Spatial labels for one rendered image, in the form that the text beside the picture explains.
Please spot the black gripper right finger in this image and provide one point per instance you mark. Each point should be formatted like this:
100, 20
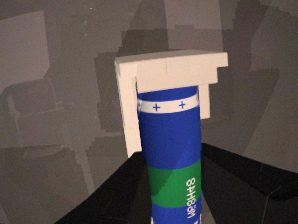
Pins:
239, 190

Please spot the blue and green battery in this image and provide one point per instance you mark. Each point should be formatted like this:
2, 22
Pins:
170, 131

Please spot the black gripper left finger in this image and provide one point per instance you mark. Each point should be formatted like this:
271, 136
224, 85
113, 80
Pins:
124, 198

